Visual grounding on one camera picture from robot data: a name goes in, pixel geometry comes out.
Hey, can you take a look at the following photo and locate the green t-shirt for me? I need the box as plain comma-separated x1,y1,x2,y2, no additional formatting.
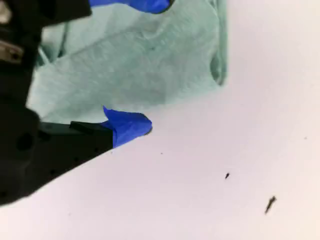
26,0,229,125

